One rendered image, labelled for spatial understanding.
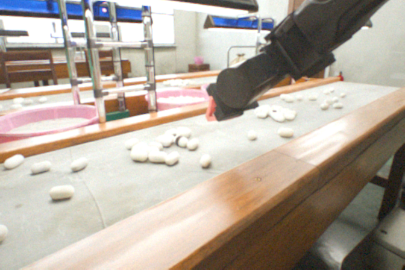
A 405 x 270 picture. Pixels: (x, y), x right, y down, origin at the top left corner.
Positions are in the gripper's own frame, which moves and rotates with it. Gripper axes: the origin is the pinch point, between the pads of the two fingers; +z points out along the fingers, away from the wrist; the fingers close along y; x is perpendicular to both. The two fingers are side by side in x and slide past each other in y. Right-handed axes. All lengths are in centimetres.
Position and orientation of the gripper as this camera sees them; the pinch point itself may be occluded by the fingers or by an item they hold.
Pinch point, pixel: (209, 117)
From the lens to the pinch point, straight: 51.1
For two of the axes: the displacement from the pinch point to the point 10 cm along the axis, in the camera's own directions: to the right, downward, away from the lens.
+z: -5.1, 4.3, 7.4
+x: 4.1, 8.8, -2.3
